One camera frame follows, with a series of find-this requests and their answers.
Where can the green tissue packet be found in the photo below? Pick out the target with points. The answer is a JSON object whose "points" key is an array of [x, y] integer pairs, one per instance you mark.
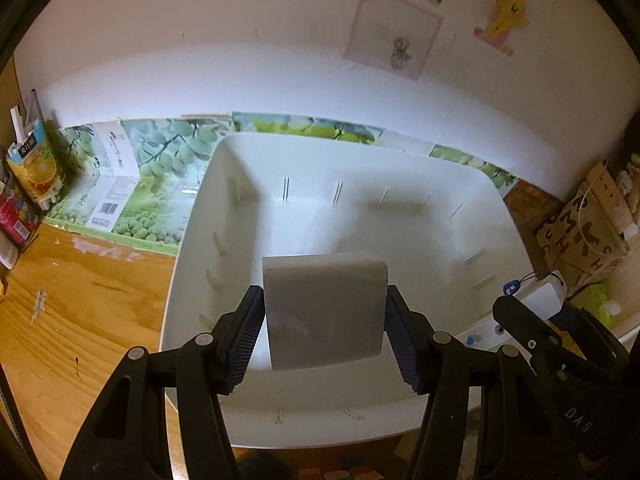
{"points": [[602, 305]]}

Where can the white plastic bin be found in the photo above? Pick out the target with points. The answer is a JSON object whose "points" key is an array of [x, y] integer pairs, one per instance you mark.
{"points": [[360, 220]]}

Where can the pink-framed drawing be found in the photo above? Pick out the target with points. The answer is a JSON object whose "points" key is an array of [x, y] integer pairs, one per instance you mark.
{"points": [[392, 35]]}

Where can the brown cardboard sheet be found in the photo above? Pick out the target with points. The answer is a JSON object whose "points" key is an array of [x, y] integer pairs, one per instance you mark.
{"points": [[527, 205]]}

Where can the white bottle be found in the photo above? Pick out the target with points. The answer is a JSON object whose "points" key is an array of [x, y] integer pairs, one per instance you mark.
{"points": [[7, 252]]}

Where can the red snack packet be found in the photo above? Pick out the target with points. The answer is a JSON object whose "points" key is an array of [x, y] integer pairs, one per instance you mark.
{"points": [[17, 215]]}

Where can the white rectangular box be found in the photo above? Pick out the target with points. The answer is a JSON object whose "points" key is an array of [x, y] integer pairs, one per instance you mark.
{"points": [[325, 310]]}

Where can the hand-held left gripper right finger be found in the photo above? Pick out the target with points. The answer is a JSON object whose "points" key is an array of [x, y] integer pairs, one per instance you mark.
{"points": [[402, 342]]}

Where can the yellow pony sticker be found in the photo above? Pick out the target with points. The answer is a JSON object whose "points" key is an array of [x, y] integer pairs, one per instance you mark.
{"points": [[502, 17]]}

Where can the orange juice carton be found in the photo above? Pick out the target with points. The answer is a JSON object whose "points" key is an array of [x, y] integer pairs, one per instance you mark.
{"points": [[37, 165]]}

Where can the fruit-print cardboard panel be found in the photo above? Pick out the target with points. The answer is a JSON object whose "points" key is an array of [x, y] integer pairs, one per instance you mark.
{"points": [[150, 170], [310, 127], [480, 162]]}

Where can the clear triangle ruler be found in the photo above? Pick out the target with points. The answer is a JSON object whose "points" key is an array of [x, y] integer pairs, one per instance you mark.
{"points": [[35, 107]]}

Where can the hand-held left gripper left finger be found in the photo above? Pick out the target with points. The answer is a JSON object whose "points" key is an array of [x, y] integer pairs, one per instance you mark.
{"points": [[244, 340]]}

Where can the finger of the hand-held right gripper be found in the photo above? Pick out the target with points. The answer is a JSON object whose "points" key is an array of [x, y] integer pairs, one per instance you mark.
{"points": [[520, 317]]}

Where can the plush toy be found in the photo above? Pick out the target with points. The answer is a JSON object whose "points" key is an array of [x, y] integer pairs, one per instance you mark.
{"points": [[630, 172]]}

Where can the white box with blue tag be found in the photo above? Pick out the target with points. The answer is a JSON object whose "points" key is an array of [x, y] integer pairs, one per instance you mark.
{"points": [[545, 297]]}

